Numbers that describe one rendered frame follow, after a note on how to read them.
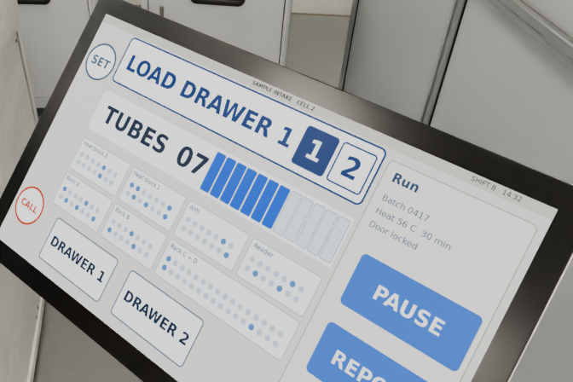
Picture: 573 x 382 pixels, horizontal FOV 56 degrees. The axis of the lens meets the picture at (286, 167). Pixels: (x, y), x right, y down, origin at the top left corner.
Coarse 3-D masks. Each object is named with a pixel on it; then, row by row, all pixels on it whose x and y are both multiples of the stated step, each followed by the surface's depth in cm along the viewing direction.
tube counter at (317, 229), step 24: (192, 144) 51; (168, 168) 51; (192, 168) 50; (216, 168) 49; (240, 168) 48; (216, 192) 49; (240, 192) 48; (264, 192) 47; (288, 192) 46; (264, 216) 46; (288, 216) 46; (312, 216) 45; (336, 216) 44; (288, 240) 45; (312, 240) 44; (336, 240) 44
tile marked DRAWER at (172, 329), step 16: (128, 288) 50; (144, 288) 50; (160, 288) 49; (128, 304) 50; (144, 304) 50; (160, 304) 49; (176, 304) 48; (128, 320) 50; (144, 320) 49; (160, 320) 49; (176, 320) 48; (192, 320) 47; (144, 336) 49; (160, 336) 48; (176, 336) 48; (192, 336) 47; (160, 352) 48; (176, 352) 47
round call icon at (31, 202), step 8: (24, 184) 58; (32, 184) 58; (24, 192) 58; (32, 192) 57; (40, 192) 57; (16, 200) 58; (24, 200) 58; (32, 200) 57; (40, 200) 57; (48, 200) 56; (16, 208) 58; (24, 208) 57; (32, 208) 57; (40, 208) 57; (16, 216) 58; (24, 216) 57; (32, 216) 57; (40, 216) 56; (24, 224) 57; (32, 224) 57; (32, 232) 56
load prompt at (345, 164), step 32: (128, 64) 56; (160, 64) 54; (192, 64) 52; (160, 96) 53; (192, 96) 52; (224, 96) 50; (256, 96) 49; (224, 128) 50; (256, 128) 48; (288, 128) 47; (320, 128) 46; (288, 160) 47; (320, 160) 45; (352, 160) 44; (384, 160) 43; (352, 192) 44
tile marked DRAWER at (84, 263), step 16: (64, 224) 55; (48, 240) 55; (64, 240) 55; (80, 240) 54; (48, 256) 55; (64, 256) 54; (80, 256) 53; (96, 256) 53; (112, 256) 52; (64, 272) 54; (80, 272) 53; (96, 272) 52; (112, 272) 52; (80, 288) 53; (96, 288) 52
